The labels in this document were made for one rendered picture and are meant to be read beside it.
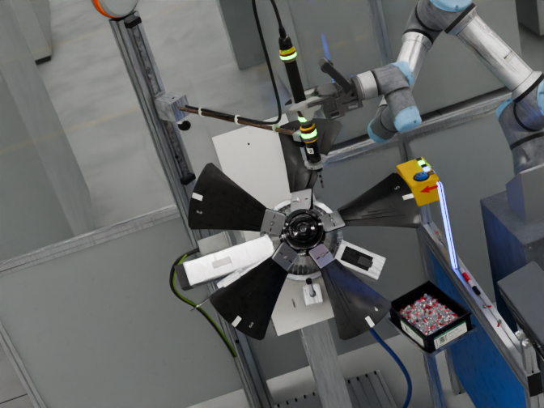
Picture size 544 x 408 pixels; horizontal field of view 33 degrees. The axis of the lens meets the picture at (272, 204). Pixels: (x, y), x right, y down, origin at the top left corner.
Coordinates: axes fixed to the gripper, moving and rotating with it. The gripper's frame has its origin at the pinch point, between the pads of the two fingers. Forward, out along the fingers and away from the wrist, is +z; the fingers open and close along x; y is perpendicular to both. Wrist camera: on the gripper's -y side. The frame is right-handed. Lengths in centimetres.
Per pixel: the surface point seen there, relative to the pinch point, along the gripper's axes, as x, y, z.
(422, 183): 21, 53, -38
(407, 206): -4.7, 42.2, -25.6
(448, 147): 70, 73, -63
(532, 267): -59, 35, -41
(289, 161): 17.1, 26.9, 3.2
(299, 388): 64, 160, 21
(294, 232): -5.5, 37.7, 9.6
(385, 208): -3.7, 41.2, -19.1
